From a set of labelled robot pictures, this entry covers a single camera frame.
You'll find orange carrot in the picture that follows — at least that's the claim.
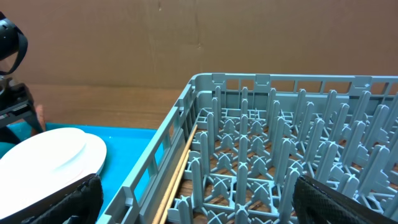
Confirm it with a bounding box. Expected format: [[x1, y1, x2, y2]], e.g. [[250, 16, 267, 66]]
[[30, 105, 46, 136]]

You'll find large white plate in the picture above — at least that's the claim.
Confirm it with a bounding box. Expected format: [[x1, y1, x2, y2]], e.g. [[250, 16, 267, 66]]
[[1, 133, 107, 218]]

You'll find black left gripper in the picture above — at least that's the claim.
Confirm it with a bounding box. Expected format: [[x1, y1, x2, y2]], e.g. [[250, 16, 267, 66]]
[[1, 14, 43, 133]]

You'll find grey dish rack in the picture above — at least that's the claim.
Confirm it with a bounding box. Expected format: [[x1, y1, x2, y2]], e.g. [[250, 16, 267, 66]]
[[98, 73, 397, 223]]

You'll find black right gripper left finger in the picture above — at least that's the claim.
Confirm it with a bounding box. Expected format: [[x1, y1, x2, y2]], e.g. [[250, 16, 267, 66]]
[[21, 174, 103, 224]]

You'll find wooden chopstick lower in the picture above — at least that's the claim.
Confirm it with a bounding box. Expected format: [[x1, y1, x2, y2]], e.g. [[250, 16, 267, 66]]
[[159, 150, 190, 224]]

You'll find small white plate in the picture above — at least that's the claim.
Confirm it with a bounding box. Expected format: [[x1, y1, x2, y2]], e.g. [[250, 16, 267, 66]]
[[1, 128, 86, 194]]

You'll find teal plastic tray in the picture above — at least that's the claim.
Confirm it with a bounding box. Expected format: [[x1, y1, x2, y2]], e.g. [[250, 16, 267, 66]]
[[1, 123, 155, 214]]

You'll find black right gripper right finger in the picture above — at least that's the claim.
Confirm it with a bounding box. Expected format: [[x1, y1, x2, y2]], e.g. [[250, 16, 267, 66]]
[[292, 175, 397, 224]]

